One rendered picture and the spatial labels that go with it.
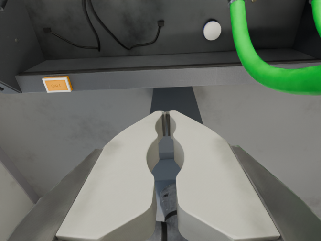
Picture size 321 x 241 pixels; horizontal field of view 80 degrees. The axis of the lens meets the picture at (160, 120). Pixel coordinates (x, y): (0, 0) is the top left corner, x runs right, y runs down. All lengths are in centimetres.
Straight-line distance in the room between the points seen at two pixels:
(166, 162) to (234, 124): 105
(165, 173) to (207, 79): 38
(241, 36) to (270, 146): 177
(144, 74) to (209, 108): 119
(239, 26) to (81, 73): 31
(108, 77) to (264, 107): 141
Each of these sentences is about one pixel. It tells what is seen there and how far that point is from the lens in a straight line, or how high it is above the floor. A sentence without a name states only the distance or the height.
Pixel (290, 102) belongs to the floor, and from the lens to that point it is 175.
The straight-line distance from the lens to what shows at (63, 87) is 45.
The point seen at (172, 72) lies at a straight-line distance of 40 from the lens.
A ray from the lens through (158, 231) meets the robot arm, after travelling 58.
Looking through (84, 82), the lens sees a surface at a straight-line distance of 44.
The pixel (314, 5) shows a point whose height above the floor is 110.
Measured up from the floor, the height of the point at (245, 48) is 115.
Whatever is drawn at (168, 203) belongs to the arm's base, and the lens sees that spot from 65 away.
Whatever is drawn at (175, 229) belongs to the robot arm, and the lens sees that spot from 59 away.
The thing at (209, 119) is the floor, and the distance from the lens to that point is 160.
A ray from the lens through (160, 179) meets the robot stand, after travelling 66.
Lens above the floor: 133
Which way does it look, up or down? 58 degrees down
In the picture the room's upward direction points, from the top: 177 degrees counter-clockwise
